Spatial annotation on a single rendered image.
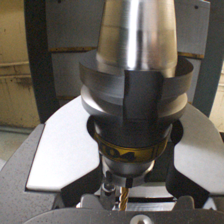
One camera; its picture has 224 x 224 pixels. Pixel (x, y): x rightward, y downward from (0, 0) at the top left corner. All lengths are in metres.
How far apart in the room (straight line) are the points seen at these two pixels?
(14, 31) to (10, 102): 0.49
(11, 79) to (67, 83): 0.66
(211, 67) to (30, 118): 1.11
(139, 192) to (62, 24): 0.53
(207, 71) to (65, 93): 0.49
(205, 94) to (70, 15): 0.52
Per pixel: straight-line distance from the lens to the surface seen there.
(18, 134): 1.37
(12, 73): 1.19
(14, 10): 1.11
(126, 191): 0.17
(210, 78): 0.68
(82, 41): 0.55
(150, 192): 0.56
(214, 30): 0.64
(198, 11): 0.56
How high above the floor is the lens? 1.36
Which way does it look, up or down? 31 degrees down
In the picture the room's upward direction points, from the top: 1 degrees clockwise
